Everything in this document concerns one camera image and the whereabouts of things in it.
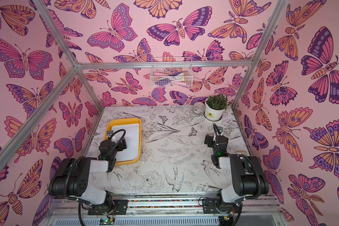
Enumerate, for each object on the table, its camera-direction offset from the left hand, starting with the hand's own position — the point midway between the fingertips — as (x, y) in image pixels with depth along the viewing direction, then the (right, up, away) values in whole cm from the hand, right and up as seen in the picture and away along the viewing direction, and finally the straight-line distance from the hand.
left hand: (118, 137), depth 95 cm
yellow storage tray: (-10, +6, +6) cm, 13 cm away
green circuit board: (+3, -41, -22) cm, 46 cm away
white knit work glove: (+83, -10, -2) cm, 84 cm away
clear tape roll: (+59, +21, +21) cm, 66 cm away
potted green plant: (+67, +21, +5) cm, 70 cm away
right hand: (+66, +2, -1) cm, 66 cm away
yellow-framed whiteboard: (+9, -1, +2) cm, 9 cm away
